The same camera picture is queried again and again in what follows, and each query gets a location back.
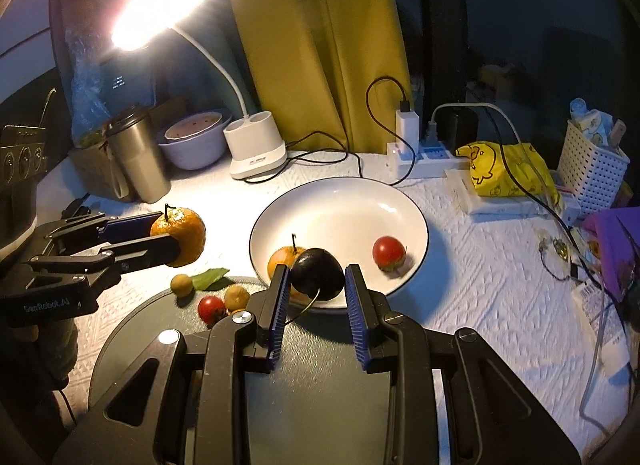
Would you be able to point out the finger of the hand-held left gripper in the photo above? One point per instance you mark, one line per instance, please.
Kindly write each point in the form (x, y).
(150, 247)
(127, 227)

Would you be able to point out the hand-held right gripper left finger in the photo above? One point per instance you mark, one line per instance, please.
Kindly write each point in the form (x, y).
(280, 312)

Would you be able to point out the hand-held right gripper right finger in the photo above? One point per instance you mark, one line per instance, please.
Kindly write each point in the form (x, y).
(356, 317)

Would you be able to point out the large orange with stem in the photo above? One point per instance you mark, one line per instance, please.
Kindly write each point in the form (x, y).
(185, 235)

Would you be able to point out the small yellow fruit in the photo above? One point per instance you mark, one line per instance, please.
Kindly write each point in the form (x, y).
(236, 297)
(181, 285)

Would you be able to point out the small orange with stem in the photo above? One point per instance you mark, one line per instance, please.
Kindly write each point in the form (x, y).
(281, 262)

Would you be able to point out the dark plum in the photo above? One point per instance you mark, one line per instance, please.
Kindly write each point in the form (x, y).
(316, 272)

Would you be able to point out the red cherry tomato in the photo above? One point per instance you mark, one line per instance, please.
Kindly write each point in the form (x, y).
(211, 309)

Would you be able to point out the white plate with dark rim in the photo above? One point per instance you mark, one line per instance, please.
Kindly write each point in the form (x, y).
(340, 215)

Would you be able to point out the green leaf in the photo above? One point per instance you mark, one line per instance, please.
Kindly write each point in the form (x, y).
(210, 279)

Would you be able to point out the brown cardboard box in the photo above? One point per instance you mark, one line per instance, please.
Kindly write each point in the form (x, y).
(90, 170)

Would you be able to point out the steel tumbler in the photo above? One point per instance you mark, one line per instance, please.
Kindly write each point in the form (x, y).
(137, 155)

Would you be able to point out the round grey mat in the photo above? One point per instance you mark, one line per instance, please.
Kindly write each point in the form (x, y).
(130, 330)

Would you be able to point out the lavender bowl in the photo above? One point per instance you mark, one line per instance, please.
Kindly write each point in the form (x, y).
(195, 150)

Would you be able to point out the white textured tablecloth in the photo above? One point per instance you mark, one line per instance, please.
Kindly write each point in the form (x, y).
(480, 295)

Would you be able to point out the clear plastic bag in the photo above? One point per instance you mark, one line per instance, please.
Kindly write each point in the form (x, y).
(90, 95)

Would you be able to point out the white desk lamp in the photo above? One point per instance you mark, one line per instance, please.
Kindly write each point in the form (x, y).
(252, 145)

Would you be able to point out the dark display device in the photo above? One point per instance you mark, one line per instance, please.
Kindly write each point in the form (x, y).
(118, 81)

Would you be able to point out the white power strip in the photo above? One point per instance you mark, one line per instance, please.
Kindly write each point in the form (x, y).
(435, 160)

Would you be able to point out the flat white box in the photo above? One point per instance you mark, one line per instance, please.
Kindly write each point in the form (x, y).
(495, 205)

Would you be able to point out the white charger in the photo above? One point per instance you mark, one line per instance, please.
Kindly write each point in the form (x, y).
(406, 127)

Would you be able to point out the yellow duck print bag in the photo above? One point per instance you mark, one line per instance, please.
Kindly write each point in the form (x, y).
(505, 170)

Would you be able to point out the black power adapter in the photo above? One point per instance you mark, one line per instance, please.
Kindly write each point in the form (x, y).
(460, 127)

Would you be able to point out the white paper tags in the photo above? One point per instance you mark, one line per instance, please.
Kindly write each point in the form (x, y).
(600, 325)

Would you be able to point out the yellow curtain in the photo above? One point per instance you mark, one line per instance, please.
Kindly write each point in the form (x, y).
(310, 45)

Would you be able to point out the purple cloth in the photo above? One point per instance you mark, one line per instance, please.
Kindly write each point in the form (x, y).
(615, 240)

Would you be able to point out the white plastic basket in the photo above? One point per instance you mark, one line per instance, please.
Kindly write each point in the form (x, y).
(590, 170)

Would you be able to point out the packets in basket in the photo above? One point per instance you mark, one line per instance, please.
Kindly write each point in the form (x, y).
(592, 120)

